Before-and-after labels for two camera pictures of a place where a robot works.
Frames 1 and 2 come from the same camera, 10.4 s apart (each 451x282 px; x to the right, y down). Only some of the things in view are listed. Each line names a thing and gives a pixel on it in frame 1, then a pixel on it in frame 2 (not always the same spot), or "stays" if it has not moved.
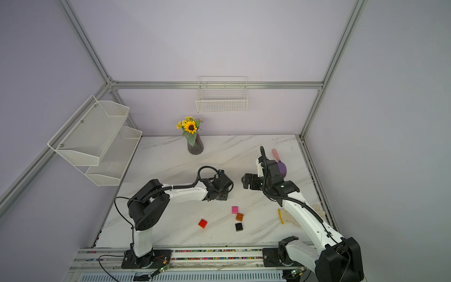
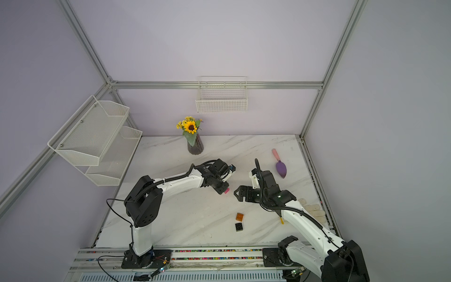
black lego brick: [239, 227] stays
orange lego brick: [239, 217] stays
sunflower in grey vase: [189, 126] stays
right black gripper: [255, 178] -> [243, 189]
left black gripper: [225, 196] -> [220, 191]
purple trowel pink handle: [281, 165] stays
